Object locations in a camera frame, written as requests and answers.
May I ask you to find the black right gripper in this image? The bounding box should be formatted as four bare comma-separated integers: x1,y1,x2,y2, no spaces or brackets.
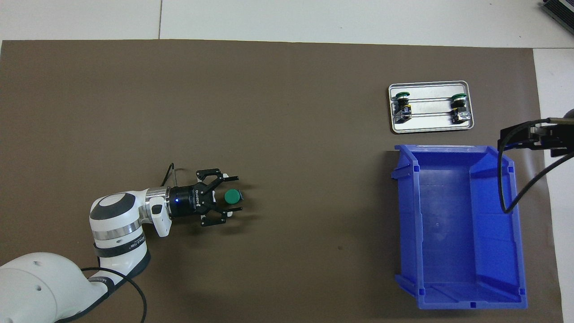
499,122,574,157

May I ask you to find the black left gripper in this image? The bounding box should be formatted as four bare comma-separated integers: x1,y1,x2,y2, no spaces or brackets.
170,168,243,227

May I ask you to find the grey metal tray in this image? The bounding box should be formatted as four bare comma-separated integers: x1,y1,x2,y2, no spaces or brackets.
388,80,475,134

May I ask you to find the blue plastic storage bin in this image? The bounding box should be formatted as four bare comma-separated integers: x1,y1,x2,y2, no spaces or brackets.
391,144,528,310

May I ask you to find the grey ribbed device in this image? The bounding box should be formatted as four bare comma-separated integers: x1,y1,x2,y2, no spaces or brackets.
540,0,574,32

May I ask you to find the brown table mat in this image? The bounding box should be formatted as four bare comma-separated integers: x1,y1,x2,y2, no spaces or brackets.
0,39,564,323

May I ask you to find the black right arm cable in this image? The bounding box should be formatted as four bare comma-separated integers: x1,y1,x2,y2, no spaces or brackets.
498,118,574,214

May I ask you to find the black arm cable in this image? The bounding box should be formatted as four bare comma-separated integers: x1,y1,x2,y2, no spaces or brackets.
498,118,574,214
81,163,189,323

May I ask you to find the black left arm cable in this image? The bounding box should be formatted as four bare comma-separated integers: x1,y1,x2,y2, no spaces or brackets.
81,163,189,323

